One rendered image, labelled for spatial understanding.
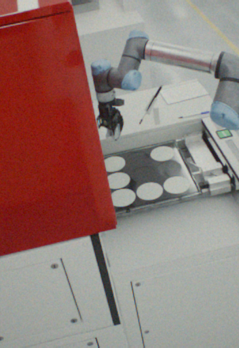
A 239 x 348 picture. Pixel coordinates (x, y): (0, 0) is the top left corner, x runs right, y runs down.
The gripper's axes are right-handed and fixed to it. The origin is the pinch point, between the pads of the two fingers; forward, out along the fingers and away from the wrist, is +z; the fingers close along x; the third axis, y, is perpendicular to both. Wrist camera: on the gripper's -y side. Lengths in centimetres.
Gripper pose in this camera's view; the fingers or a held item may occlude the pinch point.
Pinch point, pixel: (116, 136)
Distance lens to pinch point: 197.6
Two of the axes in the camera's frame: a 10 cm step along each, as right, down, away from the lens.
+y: -3.4, 6.3, -7.0
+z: 1.5, 7.7, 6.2
